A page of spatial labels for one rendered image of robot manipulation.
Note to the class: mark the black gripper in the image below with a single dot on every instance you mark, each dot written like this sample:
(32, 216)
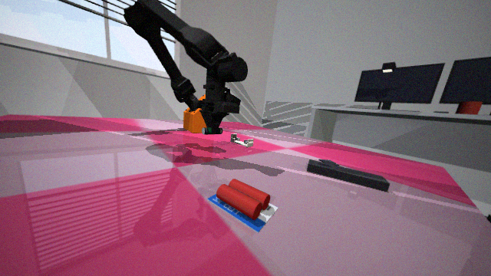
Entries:
(214, 108)

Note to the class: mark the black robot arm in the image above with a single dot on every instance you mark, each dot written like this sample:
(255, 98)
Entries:
(146, 17)

